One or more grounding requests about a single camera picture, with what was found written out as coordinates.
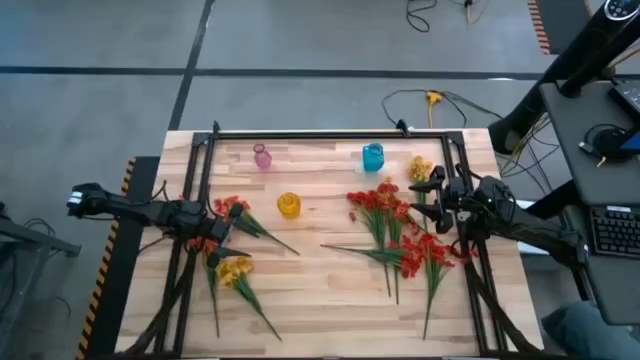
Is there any black tower fan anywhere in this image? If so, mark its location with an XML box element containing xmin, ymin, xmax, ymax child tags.
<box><xmin>487</xmin><ymin>0</ymin><xmax>640</xmax><ymax>156</ymax></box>

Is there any blue glass vase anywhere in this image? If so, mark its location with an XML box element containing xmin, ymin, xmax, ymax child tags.
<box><xmin>361</xmin><ymin>142</ymin><xmax>386</xmax><ymax>174</ymax></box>

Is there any blue flat object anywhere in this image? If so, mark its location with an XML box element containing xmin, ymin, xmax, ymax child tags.
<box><xmin>619</xmin><ymin>130</ymin><xmax>640</xmax><ymax>154</ymax></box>

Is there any yellow floor cable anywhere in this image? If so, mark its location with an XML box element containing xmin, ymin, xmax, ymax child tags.
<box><xmin>463</xmin><ymin>0</ymin><xmax>492</xmax><ymax>26</ymax></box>

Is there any black floor cable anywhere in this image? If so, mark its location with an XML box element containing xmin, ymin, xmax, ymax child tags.
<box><xmin>405</xmin><ymin>0</ymin><xmax>439</xmax><ymax>34</ymax></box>
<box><xmin>381</xmin><ymin>88</ymin><xmax>469</xmax><ymax>129</ymax></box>

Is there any grey desk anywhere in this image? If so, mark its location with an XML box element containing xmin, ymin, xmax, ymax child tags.
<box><xmin>538</xmin><ymin>79</ymin><xmax>640</xmax><ymax>326</ymax></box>

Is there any hazard striped black base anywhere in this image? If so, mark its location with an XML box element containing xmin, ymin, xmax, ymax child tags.
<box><xmin>74</xmin><ymin>155</ymin><xmax>161</xmax><ymax>360</ymax></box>

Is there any white paper sheet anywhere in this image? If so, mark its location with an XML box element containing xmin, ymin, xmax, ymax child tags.
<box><xmin>514</xmin><ymin>198</ymin><xmax>557</xmax><ymax>257</ymax></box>

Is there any yellow power plug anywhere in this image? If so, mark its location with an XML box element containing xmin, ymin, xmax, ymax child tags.
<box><xmin>425</xmin><ymin>90</ymin><xmax>445</xmax><ymax>129</ymax></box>

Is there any hazard striped floor mat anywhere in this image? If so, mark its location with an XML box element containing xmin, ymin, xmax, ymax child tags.
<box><xmin>527</xmin><ymin>0</ymin><xmax>596</xmax><ymax>56</ymax></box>

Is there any black round device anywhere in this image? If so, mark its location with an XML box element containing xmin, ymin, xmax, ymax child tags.
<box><xmin>594</xmin><ymin>127</ymin><xmax>632</xmax><ymax>162</ymax></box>

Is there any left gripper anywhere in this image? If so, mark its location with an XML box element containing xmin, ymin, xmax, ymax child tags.
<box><xmin>192</xmin><ymin>201</ymin><xmax>252</xmax><ymax>270</ymax></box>

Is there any floor cable bundle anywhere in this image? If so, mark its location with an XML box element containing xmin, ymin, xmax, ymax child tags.
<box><xmin>499</xmin><ymin>112</ymin><xmax>561</xmax><ymax>179</ymax></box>

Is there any black laptop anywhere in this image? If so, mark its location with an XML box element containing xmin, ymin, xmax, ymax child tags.
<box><xmin>607</xmin><ymin>79</ymin><xmax>640</xmax><ymax>121</ymax></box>

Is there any orange artificial flower stem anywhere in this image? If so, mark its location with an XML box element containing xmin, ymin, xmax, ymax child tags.
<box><xmin>213</xmin><ymin>194</ymin><xmax>301</xmax><ymax>257</ymax></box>
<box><xmin>188</xmin><ymin>235</ymin><xmax>222</xmax><ymax>339</ymax></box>
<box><xmin>375</xmin><ymin>180</ymin><xmax>416</xmax><ymax>306</ymax></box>

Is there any person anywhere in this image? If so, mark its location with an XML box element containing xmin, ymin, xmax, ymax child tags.
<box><xmin>541</xmin><ymin>299</ymin><xmax>640</xmax><ymax>360</ymax></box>

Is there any black keyboard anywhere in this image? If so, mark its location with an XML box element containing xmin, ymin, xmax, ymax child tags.
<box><xmin>588</xmin><ymin>204</ymin><xmax>640</xmax><ymax>260</ymax></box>

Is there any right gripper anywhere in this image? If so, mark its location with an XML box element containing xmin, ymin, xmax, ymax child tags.
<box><xmin>408</xmin><ymin>166</ymin><xmax>489</xmax><ymax>235</ymax></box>

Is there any yellow glass vase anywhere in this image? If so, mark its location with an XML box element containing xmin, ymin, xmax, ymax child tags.
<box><xmin>277</xmin><ymin>192</ymin><xmax>303</xmax><ymax>220</ymax></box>

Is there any red artificial flower stem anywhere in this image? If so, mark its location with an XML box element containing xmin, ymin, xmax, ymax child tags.
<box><xmin>346</xmin><ymin>189</ymin><xmax>394</xmax><ymax>299</ymax></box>
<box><xmin>419</xmin><ymin>232</ymin><xmax>481</xmax><ymax>342</ymax></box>
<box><xmin>319</xmin><ymin>234</ymin><xmax>431</xmax><ymax>281</ymax></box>

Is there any pink glass vase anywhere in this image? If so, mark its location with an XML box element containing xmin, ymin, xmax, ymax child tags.
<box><xmin>252</xmin><ymin>143</ymin><xmax>274</xmax><ymax>172</ymax></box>

